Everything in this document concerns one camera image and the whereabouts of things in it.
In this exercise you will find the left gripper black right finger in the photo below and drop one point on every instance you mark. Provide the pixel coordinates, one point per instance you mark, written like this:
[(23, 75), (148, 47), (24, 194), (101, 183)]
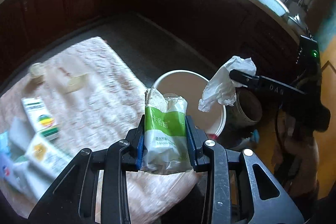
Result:
[(238, 184)]

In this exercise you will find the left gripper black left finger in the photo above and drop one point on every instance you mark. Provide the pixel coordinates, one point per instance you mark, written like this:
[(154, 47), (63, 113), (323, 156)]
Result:
[(71, 198)]

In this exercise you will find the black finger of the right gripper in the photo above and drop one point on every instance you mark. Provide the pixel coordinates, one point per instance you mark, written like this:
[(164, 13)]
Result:
[(265, 84)]

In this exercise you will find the green white plastic food bag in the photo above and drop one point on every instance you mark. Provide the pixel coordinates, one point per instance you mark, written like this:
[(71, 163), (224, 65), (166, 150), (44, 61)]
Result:
[(165, 143)]

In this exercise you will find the white tissue paper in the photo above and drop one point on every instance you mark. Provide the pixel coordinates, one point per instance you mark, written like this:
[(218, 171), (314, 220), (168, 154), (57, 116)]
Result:
[(221, 88)]

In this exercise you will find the white green medicine box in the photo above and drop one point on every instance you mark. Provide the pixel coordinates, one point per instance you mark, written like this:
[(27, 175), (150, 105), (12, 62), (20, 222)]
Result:
[(41, 120)]

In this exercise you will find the dark wooden kitchen cabinets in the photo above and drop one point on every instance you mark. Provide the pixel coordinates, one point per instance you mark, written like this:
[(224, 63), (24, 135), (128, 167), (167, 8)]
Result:
[(217, 29)]

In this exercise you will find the white round trash bucket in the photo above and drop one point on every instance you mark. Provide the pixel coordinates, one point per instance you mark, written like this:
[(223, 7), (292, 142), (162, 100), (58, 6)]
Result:
[(190, 86)]

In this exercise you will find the white yellow carton box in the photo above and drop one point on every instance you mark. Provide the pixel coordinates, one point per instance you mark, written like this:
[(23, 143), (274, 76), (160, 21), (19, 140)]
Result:
[(45, 157)]

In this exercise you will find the white plastic basket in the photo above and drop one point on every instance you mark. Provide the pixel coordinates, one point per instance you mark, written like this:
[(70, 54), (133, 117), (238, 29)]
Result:
[(276, 6)]

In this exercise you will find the crumpled beige paper ball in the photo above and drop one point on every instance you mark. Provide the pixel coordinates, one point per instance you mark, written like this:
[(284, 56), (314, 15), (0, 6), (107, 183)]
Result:
[(37, 73)]

